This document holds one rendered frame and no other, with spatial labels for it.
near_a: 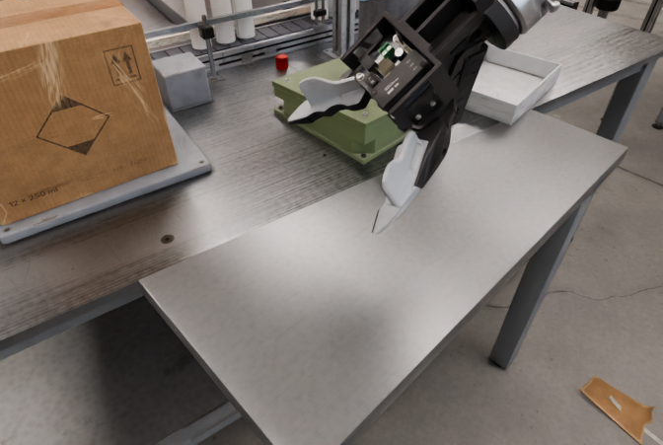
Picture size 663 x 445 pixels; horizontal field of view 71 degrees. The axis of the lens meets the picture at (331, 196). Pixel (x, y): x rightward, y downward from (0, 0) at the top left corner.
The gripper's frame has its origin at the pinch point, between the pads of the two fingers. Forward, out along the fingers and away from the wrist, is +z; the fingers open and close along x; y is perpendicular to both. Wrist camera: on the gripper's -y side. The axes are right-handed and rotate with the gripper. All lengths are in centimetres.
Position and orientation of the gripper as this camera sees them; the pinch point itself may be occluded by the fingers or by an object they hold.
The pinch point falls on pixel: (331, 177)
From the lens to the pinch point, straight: 45.1
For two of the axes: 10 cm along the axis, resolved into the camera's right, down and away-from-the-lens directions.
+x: 5.4, 7.3, -4.2
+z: -7.0, 6.7, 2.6
